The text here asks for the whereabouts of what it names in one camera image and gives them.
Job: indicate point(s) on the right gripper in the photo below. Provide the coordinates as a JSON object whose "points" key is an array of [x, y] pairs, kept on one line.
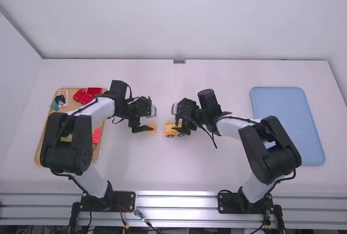
{"points": [[187, 110]]}

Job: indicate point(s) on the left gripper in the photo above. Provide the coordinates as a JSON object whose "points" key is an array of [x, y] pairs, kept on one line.
{"points": [[139, 109]]}

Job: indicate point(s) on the yellow toy brick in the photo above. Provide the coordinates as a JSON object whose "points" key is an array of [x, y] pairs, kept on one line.
{"points": [[151, 127]]}

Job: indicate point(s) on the yellow toy car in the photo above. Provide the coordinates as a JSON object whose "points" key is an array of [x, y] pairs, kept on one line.
{"points": [[169, 130]]}

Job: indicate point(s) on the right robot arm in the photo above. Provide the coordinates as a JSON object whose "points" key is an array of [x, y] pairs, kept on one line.
{"points": [[271, 150]]}

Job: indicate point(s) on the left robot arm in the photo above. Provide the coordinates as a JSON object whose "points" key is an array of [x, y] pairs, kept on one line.
{"points": [[67, 142]]}

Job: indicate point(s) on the red toy brick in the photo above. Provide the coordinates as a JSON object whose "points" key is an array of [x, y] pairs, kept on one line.
{"points": [[96, 135], [95, 91], [82, 97]]}

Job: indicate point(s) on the silver rails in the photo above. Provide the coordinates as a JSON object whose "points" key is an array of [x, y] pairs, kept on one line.
{"points": [[176, 204]]}

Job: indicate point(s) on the white toy brick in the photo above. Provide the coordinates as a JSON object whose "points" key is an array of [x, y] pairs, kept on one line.
{"points": [[63, 92]]}

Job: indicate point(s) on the blue toy brick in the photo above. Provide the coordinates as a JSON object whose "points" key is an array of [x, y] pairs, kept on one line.
{"points": [[57, 102]]}

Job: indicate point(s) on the tan tray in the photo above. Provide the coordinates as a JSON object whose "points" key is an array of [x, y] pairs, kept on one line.
{"points": [[44, 125]]}

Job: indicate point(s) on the blue mat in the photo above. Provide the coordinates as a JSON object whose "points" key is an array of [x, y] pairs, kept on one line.
{"points": [[287, 109]]}

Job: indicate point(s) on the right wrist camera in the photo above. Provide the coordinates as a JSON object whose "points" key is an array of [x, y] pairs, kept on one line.
{"points": [[174, 109]]}

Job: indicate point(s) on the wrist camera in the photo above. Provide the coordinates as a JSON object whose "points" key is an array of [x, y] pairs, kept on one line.
{"points": [[154, 110], [174, 109]]}

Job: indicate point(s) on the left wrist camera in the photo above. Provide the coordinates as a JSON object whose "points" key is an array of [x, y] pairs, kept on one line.
{"points": [[154, 110]]}

